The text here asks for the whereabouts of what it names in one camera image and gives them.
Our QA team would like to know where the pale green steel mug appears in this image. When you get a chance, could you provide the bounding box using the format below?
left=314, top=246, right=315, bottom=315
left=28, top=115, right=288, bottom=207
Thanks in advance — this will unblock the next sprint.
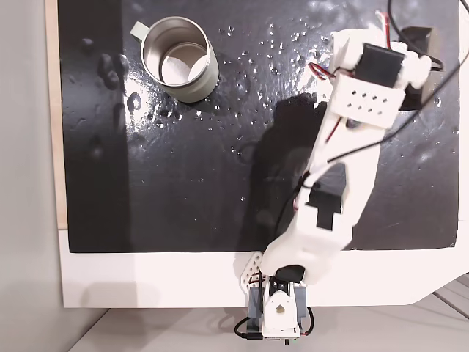
left=129, top=16, right=221, bottom=103

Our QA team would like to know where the black table mat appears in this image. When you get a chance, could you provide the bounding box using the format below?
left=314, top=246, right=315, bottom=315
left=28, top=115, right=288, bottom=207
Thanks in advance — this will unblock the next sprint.
left=57, top=0, right=461, bottom=254

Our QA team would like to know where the grey table clamp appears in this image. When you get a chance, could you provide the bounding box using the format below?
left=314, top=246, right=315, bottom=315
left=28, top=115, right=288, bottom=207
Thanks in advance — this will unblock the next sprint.
left=248, top=285, right=309, bottom=328

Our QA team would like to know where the red white servo wire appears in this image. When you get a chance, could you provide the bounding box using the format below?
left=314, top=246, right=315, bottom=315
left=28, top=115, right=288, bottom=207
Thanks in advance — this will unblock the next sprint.
left=309, top=62, right=337, bottom=81
left=374, top=10, right=393, bottom=48

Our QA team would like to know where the black camera box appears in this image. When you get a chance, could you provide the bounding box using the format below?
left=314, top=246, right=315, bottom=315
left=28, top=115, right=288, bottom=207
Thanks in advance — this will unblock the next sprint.
left=398, top=26, right=445, bottom=111

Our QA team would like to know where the black base cable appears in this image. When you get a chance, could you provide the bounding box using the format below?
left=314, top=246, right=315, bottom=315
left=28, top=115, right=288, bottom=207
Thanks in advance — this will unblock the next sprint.
left=234, top=314, right=265, bottom=341
left=298, top=306, right=315, bottom=339

